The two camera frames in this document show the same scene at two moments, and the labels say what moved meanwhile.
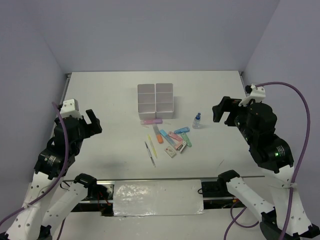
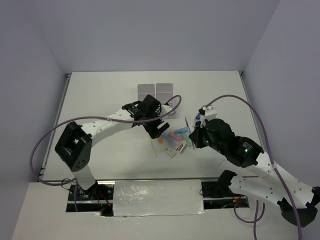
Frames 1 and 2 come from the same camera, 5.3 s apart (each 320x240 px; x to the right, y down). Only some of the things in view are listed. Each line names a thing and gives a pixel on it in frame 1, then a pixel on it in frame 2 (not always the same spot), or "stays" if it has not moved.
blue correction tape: x=186 y=129 stays
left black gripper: x=90 y=129 to x=153 y=132
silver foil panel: x=157 y=197 stays
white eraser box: x=170 y=151 stays
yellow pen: x=152 y=146 stays
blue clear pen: x=150 y=154 to x=189 y=130
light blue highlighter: x=168 y=138 stays
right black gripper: x=225 y=104 to x=195 y=135
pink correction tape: x=174 y=136 stays
